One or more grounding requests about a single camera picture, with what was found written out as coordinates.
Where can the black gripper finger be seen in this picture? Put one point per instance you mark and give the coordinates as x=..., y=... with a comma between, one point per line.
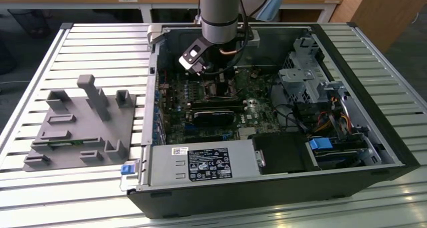
x=213, y=89
x=230, y=86

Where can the silver CPU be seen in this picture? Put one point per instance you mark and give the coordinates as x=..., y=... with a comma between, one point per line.
x=221, y=90

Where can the CPU socket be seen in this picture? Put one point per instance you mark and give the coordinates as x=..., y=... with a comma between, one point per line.
x=205, y=97

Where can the black RAM stick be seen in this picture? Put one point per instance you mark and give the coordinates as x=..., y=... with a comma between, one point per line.
x=216, y=107
x=216, y=102

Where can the black graphics card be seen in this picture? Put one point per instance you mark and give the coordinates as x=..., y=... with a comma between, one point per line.
x=213, y=118

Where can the green motherboard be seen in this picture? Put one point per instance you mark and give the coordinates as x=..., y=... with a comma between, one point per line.
x=260, y=113

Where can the silver chipset heat sink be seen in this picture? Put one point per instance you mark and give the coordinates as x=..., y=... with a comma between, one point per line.
x=246, y=133

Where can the metal drive cage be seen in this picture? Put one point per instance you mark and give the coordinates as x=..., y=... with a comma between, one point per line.
x=300, y=83

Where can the black plastic shroud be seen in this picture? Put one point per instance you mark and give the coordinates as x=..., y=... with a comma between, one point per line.
x=280, y=153

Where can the silver power supply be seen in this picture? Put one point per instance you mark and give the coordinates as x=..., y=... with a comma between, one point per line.
x=166, y=163

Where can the blue disk carrier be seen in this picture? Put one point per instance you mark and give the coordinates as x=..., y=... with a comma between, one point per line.
x=320, y=144

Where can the black disk drive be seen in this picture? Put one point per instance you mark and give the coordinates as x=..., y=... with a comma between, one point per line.
x=333, y=155

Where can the black table corner cap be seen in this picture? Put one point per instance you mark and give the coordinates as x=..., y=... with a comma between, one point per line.
x=65, y=26
x=351, y=25

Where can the blue case latch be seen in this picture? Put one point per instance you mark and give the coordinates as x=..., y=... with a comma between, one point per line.
x=126, y=170

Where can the grey parts rack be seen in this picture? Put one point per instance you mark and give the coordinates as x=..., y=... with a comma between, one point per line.
x=82, y=128

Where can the black PC case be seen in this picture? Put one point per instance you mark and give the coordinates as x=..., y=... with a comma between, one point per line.
x=233, y=200

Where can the green RAM stick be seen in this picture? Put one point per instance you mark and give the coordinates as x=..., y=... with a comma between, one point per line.
x=66, y=143

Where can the wooden cabinet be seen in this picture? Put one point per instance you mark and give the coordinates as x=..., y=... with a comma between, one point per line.
x=383, y=13

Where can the black mesh waste basket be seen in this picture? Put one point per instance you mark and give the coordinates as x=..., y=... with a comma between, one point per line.
x=29, y=23

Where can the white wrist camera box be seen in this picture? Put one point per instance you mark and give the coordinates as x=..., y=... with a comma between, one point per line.
x=193, y=54

